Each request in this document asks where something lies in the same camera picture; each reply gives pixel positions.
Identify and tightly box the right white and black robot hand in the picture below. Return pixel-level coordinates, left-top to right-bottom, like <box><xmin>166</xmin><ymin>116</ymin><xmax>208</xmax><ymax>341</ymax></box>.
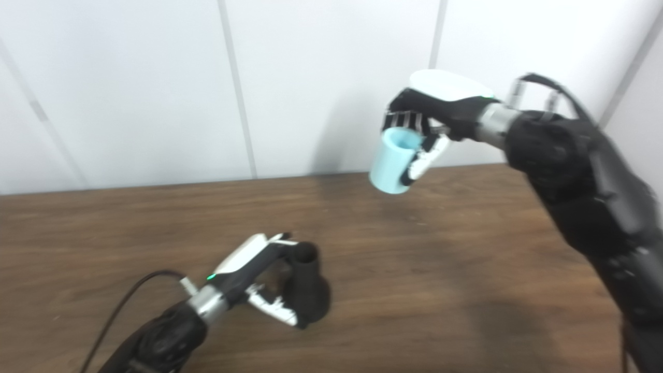
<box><xmin>381</xmin><ymin>69</ymin><xmax>500</xmax><ymax>186</ymax></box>

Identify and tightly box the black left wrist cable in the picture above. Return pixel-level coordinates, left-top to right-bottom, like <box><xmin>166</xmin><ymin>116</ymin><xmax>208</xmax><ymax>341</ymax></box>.
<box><xmin>79</xmin><ymin>269</ymin><xmax>200</xmax><ymax>373</ymax></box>

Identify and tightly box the light-blue hose piece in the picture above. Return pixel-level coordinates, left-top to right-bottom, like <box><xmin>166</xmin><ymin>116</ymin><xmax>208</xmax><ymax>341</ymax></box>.
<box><xmin>368</xmin><ymin>127</ymin><xmax>424</xmax><ymax>195</ymax></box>

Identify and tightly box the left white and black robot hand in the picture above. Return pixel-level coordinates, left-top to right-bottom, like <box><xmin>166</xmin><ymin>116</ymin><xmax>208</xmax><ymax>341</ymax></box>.
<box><xmin>206</xmin><ymin>233</ymin><xmax>301</xmax><ymax>328</ymax></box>

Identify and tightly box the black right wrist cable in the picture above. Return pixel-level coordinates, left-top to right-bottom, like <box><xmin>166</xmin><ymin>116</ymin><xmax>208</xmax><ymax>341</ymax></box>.
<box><xmin>505</xmin><ymin>73</ymin><xmax>601</xmax><ymax>127</ymax></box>

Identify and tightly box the black flared nozzle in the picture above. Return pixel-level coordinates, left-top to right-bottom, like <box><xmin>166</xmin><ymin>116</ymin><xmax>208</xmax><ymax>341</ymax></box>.
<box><xmin>282</xmin><ymin>241</ymin><xmax>331</xmax><ymax>328</ymax></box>

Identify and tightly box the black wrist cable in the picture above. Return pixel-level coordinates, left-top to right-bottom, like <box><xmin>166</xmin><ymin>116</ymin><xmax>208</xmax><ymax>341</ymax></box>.
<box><xmin>505</xmin><ymin>73</ymin><xmax>601</xmax><ymax>127</ymax></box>
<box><xmin>79</xmin><ymin>269</ymin><xmax>200</xmax><ymax>373</ymax></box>

